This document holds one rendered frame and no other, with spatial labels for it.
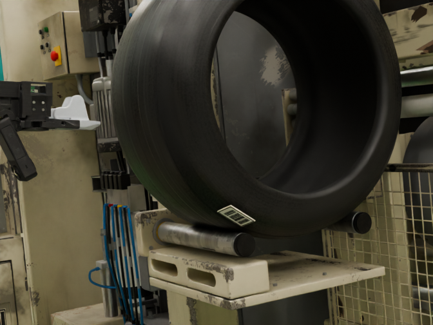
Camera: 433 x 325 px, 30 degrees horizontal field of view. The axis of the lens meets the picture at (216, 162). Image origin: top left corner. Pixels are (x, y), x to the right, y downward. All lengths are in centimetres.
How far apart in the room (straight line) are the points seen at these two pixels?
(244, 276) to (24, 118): 49
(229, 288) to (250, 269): 6
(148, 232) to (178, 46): 51
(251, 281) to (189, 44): 45
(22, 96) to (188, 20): 31
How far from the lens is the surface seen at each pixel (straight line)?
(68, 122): 140
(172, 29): 144
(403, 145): 247
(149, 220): 178
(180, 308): 193
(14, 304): 207
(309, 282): 159
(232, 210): 146
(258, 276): 152
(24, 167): 140
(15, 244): 206
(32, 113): 140
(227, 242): 151
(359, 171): 161
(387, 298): 220
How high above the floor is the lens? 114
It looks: 3 degrees down
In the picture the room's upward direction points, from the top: 6 degrees counter-clockwise
